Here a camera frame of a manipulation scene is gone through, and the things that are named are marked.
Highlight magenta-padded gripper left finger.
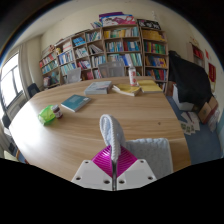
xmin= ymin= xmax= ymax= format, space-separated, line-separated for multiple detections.
xmin=70 ymin=145 xmax=116 ymax=192

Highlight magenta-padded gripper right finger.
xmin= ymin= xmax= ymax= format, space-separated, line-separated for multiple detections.
xmin=115 ymin=145 xmax=158 ymax=192

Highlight white knitted towel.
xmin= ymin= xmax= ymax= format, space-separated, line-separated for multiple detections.
xmin=98 ymin=113 xmax=175 ymax=181

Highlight papers on floor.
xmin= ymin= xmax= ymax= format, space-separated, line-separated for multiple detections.
xmin=179 ymin=111 xmax=201 ymax=136

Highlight green plastic bag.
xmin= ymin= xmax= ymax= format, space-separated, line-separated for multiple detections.
xmin=37 ymin=104 xmax=57 ymax=126

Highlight teal book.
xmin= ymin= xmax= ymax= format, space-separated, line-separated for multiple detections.
xmin=60 ymin=93 xmax=92 ymax=113

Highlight open yellow book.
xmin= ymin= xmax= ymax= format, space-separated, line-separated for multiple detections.
xmin=111 ymin=82 xmax=143 ymax=98

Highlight white box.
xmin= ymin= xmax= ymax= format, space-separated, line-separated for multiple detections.
xmin=171 ymin=84 xmax=195 ymax=112

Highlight cardboard box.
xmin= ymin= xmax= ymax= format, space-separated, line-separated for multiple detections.
xmin=197 ymin=95 xmax=220 ymax=125

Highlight grey mesh office chair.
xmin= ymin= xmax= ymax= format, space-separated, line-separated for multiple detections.
xmin=65 ymin=67 xmax=83 ymax=85
xmin=97 ymin=60 xmax=126 ymax=80

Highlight dark office chair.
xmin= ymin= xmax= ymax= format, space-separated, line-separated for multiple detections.
xmin=26 ymin=82 xmax=42 ymax=99

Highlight black hanging coat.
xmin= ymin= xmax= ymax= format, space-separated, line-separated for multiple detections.
xmin=167 ymin=50 xmax=213 ymax=108

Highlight wooden bookshelf unit with books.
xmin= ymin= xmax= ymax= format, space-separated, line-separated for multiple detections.
xmin=38 ymin=11 xmax=170 ymax=90

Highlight window with dark frame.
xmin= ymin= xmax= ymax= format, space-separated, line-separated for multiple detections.
xmin=0 ymin=52 xmax=25 ymax=112

